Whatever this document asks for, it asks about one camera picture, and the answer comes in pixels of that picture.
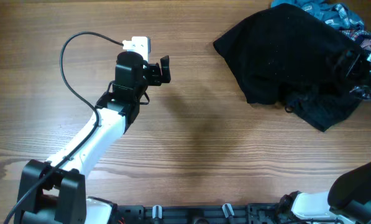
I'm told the blue patterned garment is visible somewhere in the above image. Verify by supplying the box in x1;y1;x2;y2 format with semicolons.
271;0;365;30

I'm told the black garment underneath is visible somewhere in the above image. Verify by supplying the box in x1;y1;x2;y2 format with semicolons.
285;91;362;133

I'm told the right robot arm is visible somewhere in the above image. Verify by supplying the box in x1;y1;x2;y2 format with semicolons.
268;50;371;223

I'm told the left black camera cable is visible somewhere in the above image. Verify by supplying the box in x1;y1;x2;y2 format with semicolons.
3;31;124;224

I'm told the red plaid shirt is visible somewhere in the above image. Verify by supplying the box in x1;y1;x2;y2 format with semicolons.
342;30;371;100

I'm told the black knit sweater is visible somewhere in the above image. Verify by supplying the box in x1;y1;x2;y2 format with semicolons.
213;4;365;105

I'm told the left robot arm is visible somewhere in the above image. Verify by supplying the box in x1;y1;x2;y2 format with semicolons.
5;51;171;223

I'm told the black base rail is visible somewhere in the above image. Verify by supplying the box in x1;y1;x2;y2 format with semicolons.
108;203;297;224

